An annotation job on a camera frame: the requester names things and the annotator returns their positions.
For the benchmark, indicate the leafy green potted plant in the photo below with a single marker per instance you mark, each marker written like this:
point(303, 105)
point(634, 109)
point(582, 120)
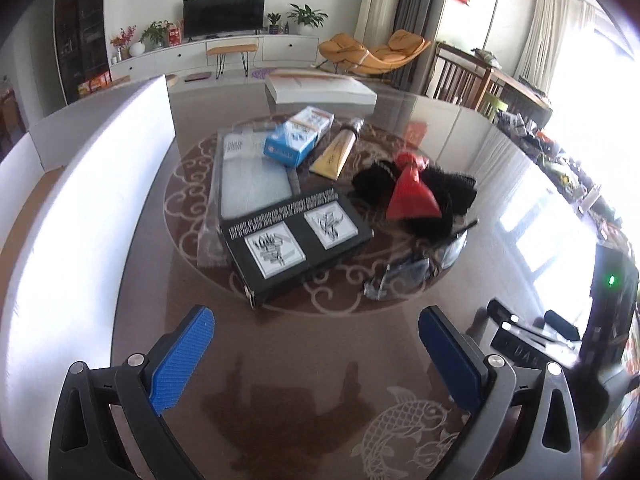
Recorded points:
point(156, 34)

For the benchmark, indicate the white window curtain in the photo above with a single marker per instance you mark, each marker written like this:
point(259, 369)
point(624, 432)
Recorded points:
point(550, 35)

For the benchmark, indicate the small potted plant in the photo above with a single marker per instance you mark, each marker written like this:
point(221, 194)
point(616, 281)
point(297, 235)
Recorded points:
point(273, 22)

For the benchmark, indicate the row of small cluttered things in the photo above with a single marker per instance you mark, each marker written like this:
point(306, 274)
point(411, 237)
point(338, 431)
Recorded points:
point(565, 165)

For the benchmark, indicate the clear safety glasses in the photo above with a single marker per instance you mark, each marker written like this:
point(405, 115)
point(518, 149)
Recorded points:
point(400, 272)

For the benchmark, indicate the white flat cardboard box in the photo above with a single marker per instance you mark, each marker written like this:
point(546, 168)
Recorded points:
point(320, 91)

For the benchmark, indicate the white television cabinet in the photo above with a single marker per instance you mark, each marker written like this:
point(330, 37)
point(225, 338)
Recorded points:
point(280, 49)

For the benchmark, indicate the grey curtain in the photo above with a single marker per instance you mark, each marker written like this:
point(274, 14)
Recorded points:
point(417, 5)

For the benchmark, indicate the dark wooden chair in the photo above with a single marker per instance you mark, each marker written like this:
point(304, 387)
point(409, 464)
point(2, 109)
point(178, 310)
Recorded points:
point(460, 80)

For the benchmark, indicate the red flowers in white vase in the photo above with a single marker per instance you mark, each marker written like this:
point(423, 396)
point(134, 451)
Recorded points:
point(135, 49)

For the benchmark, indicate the red snack packet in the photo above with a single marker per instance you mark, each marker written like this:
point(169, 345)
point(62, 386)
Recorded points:
point(412, 195)

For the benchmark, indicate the gold cosmetic tube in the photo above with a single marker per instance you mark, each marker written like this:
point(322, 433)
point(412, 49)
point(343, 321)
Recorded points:
point(332, 157)

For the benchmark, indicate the wooden side table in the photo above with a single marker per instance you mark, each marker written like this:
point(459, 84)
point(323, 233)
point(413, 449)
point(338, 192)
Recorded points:
point(515, 85)

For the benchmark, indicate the wooden bench with metal legs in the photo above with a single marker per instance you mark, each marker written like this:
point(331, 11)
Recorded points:
point(232, 49)

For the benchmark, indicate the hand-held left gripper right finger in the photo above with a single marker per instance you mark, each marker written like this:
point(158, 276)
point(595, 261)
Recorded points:
point(450, 360)

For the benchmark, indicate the orange lounge chair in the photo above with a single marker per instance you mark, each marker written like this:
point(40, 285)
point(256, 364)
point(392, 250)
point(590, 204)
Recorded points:
point(370, 52)

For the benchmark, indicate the blue and white box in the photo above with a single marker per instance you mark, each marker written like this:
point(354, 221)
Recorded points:
point(295, 142)

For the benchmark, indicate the black box with staple pictures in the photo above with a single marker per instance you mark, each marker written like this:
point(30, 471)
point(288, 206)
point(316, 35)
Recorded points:
point(295, 212)

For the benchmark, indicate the white foam board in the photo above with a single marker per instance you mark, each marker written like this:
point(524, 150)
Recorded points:
point(90, 200)
point(17, 175)

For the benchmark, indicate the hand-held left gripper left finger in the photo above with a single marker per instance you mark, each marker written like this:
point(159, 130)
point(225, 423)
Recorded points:
point(182, 360)

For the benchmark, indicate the clear plastic bag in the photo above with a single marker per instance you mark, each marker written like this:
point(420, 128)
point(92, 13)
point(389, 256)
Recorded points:
point(250, 185)

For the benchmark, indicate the large green potted plant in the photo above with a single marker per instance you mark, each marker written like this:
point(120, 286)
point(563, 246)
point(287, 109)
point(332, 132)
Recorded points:
point(306, 16)

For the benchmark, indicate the black television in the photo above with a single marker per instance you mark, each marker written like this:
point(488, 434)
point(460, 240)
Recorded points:
point(224, 14)

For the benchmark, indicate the dark glass display cabinet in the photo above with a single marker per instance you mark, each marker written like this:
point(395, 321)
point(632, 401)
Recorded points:
point(82, 30)

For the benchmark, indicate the orange boxes on floor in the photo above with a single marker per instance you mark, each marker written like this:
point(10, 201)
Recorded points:
point(97, 85)

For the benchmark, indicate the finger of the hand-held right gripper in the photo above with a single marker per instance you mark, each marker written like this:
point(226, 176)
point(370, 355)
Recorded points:
point(501, 311)
point(561, 322)

